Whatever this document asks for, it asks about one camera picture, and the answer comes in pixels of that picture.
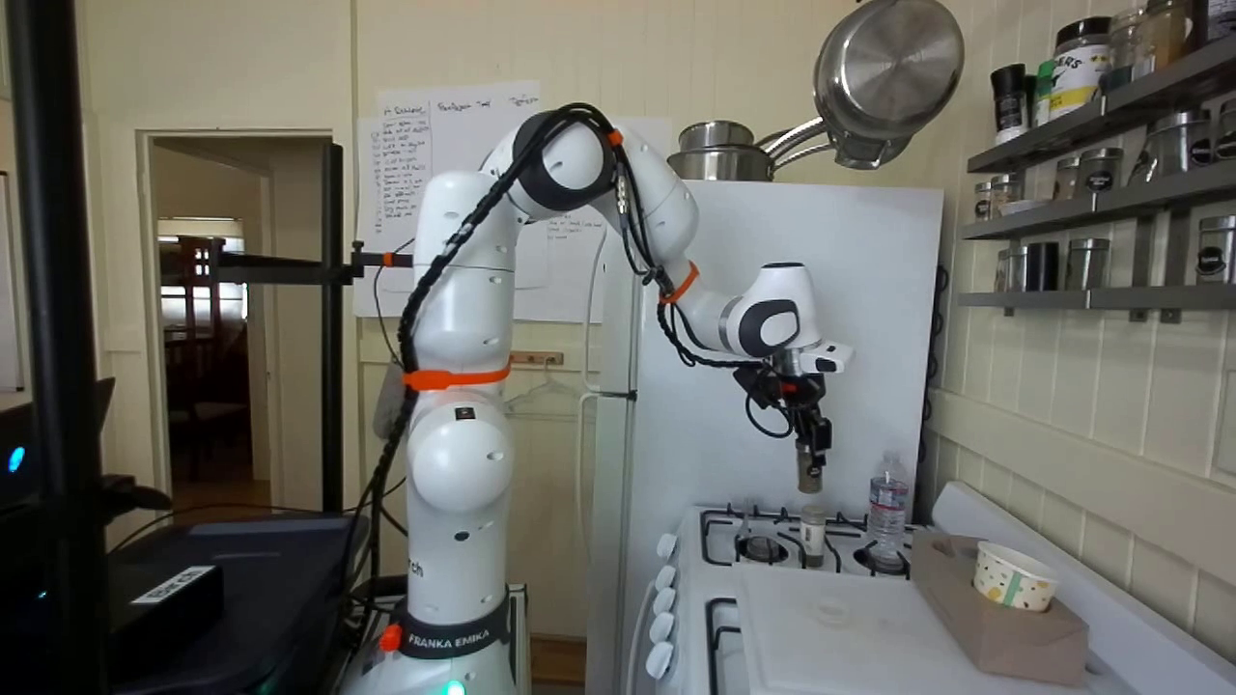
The dark spice bottle steel cap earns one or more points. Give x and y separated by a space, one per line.
814 477

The black equipment case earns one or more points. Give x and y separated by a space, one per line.
283 580

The black vertical pole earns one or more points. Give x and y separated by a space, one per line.
60 324

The black burner grate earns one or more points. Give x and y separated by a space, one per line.
713 630
762 550

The white shaker steel cap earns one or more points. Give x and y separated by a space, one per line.
814 537

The white label black lid jar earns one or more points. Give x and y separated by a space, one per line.
1080 67

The black box white label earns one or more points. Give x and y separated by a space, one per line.
157 625

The large hanging steel pot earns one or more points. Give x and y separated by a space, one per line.
891 64

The wooden peg strip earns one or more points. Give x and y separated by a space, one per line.
541 357

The white patterned paper cup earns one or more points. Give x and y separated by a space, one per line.
1012 580

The white refrigerator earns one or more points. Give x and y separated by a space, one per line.
696 451

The glass spice jar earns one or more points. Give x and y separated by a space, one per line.
1125 46

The metal wall spice rack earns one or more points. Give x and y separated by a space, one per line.
1094 300

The wooden cutting board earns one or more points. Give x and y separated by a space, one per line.
990 641

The white stove knob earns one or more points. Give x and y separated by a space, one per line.
664 548
664 603
659 662
664 578
662 630

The brown spice jar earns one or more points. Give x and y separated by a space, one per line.
1164 33

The black monitor blue light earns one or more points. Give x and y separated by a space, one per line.
18 459

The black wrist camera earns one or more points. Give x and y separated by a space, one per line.
758 388

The white gas stove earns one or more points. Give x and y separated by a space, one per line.
718 584

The small steel pot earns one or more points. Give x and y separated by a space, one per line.
716 149

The black spice jar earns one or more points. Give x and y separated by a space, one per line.
1009 103

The steel lid spice jar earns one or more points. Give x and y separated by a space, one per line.
1166 140
1009 267
1219 131
990 194
1103 168
1045 267
1066 177
1219 253
1085 263

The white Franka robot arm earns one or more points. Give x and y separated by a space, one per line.
458 466

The white door frame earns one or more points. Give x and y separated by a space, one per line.
144 324

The clear plastic water bottle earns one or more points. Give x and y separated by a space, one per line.
891 505

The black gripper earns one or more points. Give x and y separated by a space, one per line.
802 396

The green lid spice jar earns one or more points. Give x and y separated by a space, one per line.
1045 88

